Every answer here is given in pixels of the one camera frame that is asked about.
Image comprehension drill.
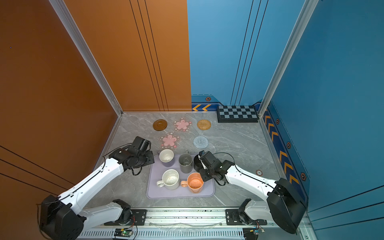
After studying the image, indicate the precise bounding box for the brown wooden coaster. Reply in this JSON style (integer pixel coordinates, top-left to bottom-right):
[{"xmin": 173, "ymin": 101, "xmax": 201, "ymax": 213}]
[{"xmin": 153, "ymin": 119, "xmax": 168, "ymax": 131}]

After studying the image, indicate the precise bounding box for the small round marker sticker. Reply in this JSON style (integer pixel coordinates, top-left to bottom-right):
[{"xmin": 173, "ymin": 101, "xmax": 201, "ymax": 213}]
[{"xmin": 256, "ymin": 170, "xmax": 263, "ymax": 177}]

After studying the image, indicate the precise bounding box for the grey mug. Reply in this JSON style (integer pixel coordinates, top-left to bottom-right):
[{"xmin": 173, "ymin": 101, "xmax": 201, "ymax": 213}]
[{"xmin": 179, "ymin": 151, "xmax": 193, "ymax": 174}]

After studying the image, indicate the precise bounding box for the orange mug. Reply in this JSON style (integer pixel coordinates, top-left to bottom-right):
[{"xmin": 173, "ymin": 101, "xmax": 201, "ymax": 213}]
[{"xmin": 181, "ymin": 173, "xmax": 204, "ymax": 194}]

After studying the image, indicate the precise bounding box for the aluminium front rail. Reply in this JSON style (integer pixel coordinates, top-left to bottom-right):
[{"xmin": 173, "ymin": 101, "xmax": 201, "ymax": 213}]
[{"xmin": 59, "ymin": 206, "xmax": 313, "ymax": 229}]

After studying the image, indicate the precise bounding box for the white mug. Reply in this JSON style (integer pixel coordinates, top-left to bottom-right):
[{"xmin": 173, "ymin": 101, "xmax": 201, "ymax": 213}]
[{"xmin": 156, "ymin": 169, "xmax": 180, "ymax": 191}]

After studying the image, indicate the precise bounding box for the blue woven round coaster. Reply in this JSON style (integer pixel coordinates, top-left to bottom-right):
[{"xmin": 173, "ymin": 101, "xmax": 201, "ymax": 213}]
[{"xmin": 193, "ymin": 136, "xmax": 209, "ymax": 149}]

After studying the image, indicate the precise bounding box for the black mug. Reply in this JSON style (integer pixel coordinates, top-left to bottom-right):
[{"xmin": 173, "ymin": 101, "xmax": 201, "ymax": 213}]
[{"xmin": 193, "ymin": 155, "xmax": 203, "ymax": 173}]

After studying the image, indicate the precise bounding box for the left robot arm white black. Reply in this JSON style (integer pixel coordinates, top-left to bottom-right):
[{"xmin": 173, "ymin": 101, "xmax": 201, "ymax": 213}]
[{"xmin": 38, "ymin": 149, "xmax": 155, "ymax": 240}]

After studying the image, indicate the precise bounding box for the white cup lavender outside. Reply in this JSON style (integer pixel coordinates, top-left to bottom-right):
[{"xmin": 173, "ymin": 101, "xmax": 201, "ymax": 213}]
[{"xmin": 159, "ymin": 149, "xmax": 175, "ymax": 168}]

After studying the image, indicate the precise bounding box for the lavender silicone tray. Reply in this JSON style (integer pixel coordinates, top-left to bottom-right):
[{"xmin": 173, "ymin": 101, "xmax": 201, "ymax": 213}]
[{"xmin": 147, "ymin": 154, "xmax": 216, "ymax": 199}]

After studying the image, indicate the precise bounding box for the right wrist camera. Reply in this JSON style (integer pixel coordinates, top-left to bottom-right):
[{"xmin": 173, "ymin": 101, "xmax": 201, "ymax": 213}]
[{"xmin": 198, "ymin": 151, "xmax": 217, "ymax": 169}]

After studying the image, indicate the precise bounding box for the black checkerboard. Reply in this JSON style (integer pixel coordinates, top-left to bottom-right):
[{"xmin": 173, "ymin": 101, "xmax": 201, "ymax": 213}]
[{"xmin": 217, "ymin": 106, "xmax": 259, "ymax": 123}]

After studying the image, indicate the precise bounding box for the circuit board right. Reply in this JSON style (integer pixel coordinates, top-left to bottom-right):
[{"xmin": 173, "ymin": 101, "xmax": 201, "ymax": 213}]
[{"xmin": 243, "ymin": 227, "xmax": 265, "ymax": 240}]

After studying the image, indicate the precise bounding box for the green circuit board left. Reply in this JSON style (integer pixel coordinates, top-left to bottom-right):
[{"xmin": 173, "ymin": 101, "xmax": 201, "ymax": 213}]
[{"xmin": 113, "ymin": 228, "xmax": 135, "ymax": 240}]

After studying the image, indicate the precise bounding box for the pink flower coaster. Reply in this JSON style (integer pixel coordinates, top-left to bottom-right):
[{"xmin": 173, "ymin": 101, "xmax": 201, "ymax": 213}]
[
  {"xmin": 160, "ymin": 133, "xmax": 180, "ymax": 150},
  {"xmin": 174, "ymin": 118, "xmax": 192, "ymax": 132}
]

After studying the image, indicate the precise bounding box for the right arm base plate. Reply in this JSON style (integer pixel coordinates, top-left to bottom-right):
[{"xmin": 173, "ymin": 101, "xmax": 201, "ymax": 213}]
[{"xmin": 225, "ymin": 209, "xmax": 268, "ymax": 226}]

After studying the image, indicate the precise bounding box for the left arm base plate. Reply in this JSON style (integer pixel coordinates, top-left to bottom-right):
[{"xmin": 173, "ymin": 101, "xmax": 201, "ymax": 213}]
[{"xmin": 104, "ymin": 209, "xmax": 147, "ymax": 227}]

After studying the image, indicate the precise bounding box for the rattan woven round coaster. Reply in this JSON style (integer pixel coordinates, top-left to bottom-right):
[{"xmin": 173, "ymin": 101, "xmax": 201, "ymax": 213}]
[{"xmin": 197, "ymin": 120, "xmax": 212, "ymax": 131}]

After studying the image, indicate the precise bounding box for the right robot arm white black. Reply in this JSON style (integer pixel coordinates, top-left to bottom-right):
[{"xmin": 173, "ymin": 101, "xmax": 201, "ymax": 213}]
[{"xmin": 199, "ymin": 156, "xmax": 308, "ymax": 234}]

